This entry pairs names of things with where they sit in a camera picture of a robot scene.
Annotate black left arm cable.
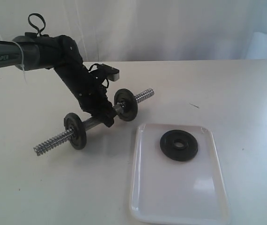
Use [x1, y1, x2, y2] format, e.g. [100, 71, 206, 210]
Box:
[27, 13, 46, 37]

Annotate white rectangular plastic tray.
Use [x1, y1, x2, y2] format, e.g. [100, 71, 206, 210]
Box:
[129, 123, 230, 225]

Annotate white zip tie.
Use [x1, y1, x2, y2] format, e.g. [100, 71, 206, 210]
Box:
[6, 41, 28, 84]

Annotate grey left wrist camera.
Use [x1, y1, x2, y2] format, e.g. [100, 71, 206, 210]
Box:
[97, 64, 119, 82]

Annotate white sheer curtain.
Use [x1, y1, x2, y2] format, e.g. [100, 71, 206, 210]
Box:
[0, 0, 267, 61]

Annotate black weight plate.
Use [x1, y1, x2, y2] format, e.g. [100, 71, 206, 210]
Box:
[160, 130, 199, 162]
[64, 112, 87, 150]
[114, 89, 138, 122]

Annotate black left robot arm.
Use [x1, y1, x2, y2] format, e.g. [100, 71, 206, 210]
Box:
[0, 32, 119, 127]

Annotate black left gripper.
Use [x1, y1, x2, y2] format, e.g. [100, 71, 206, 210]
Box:
[74, 67, 115, 127]

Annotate chrome threaded dumbbell bar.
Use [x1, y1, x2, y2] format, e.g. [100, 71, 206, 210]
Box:
[33, 89, 155, 156]

